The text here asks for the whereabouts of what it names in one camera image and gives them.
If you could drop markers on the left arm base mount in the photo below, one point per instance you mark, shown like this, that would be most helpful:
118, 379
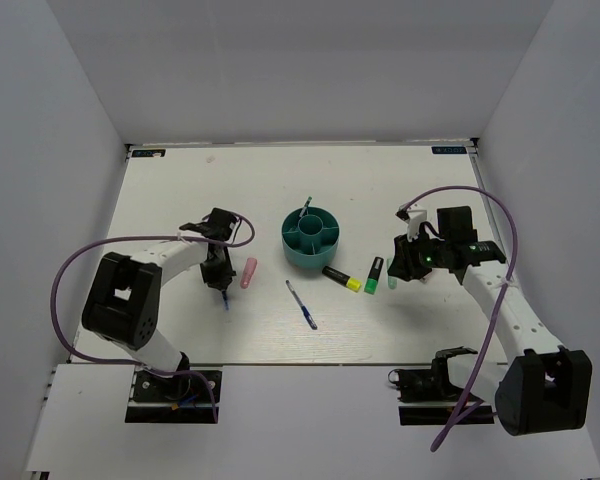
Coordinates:
178, 400

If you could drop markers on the blue ballpoint pen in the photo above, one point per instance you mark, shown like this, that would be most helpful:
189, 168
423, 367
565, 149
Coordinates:
305, 312

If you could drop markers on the yellow highlighter marker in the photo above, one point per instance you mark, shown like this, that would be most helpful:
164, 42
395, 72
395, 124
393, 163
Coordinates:
341, 278

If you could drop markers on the clear blue gel pen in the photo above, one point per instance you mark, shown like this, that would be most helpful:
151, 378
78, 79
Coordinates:
225, 300

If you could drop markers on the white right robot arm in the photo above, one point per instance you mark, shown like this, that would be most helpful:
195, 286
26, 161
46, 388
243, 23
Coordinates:
544, 386

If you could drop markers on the green pen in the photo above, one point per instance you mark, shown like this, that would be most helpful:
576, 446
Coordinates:
305, 207

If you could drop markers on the green highlighter marker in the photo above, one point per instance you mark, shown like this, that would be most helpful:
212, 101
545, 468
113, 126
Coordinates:
373, 276

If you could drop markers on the teal round desk organizer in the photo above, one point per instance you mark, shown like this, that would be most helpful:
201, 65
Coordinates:
310, 241

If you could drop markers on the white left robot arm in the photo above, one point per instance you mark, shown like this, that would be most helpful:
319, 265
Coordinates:
122, 306

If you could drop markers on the blue table label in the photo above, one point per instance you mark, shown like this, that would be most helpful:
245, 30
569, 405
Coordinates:
148, 153
449, 150

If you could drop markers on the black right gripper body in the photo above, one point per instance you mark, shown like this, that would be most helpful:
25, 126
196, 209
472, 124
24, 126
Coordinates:
420, 255

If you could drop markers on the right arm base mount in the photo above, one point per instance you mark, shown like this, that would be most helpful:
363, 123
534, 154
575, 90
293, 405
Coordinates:
421, 400

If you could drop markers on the left blue table label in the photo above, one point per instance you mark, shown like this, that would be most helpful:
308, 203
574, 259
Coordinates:
148, 153

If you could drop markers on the right blue table label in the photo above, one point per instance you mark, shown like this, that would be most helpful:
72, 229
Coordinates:
449, 150

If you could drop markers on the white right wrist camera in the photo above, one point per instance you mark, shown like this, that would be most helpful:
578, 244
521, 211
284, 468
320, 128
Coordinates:
413, 215

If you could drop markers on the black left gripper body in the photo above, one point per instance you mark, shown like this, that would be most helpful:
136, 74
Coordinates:
217, 270

